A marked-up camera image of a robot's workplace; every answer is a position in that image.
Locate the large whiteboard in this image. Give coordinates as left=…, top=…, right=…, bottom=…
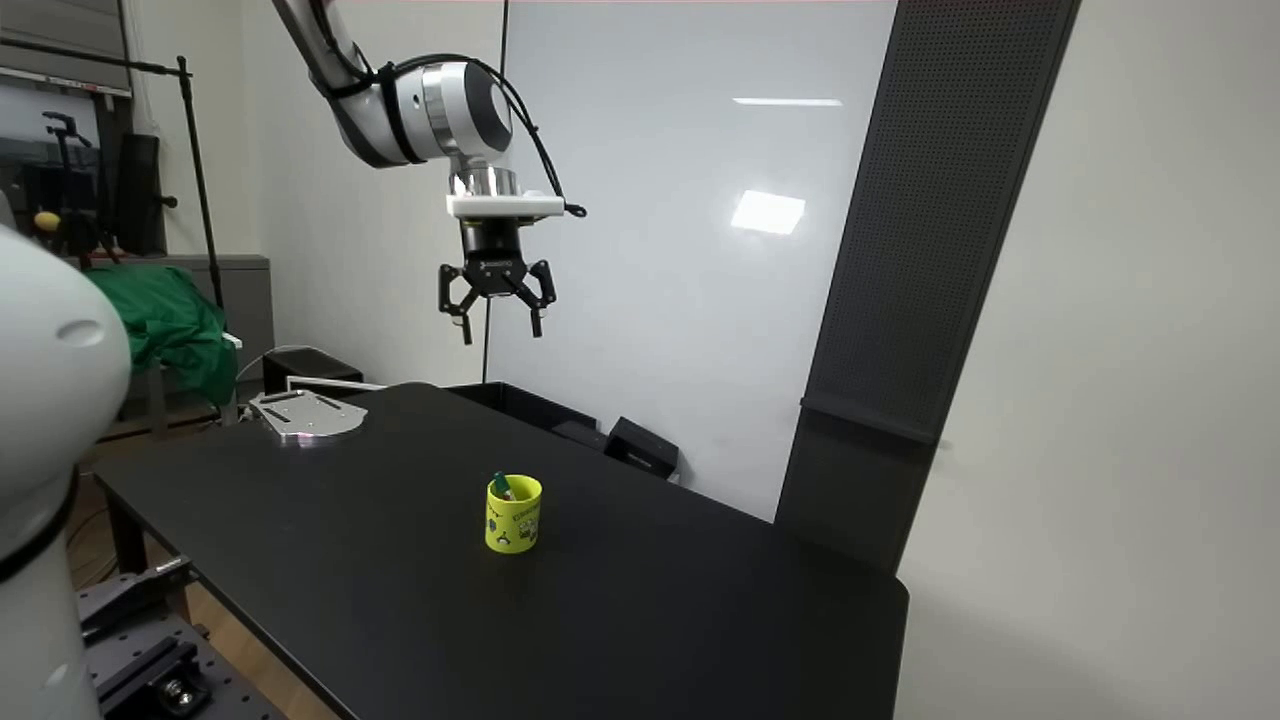
left=485, top=0, right=909, bottom=525

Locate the green cloth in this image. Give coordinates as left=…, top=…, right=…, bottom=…
left=83, top=261, right=248, bottom=407

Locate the white plastic tray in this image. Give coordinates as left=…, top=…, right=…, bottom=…
left=248, top=383, right=371, bottom=451

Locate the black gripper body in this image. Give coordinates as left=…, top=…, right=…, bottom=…
left=456, top=215, right=537, bottom=300

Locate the black stand pole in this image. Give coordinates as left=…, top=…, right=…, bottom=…
left=0, top=31, right=233, bottom=311

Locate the dark grey pillar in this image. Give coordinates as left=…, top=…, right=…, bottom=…
left=774, top=0, right=1089, bottom=580

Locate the black flat case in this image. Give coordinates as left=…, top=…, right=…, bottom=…
left=446, top=378, right=609, bottom=451

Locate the yellow mug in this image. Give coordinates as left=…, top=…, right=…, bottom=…
left=481, top=466, right=550, bottom=559

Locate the small black box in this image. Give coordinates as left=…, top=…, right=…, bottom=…
left=599, top=412, right=684, bottom=485

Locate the black rectangular box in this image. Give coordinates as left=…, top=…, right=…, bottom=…
left=260, top=345, right=370, bottom=399

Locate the black perforated breadboard table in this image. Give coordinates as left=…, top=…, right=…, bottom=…
left=73, top=552, right=294, bottom=720

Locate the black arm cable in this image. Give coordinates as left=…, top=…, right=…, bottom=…
left=485, top=62, right=594, bottom=218

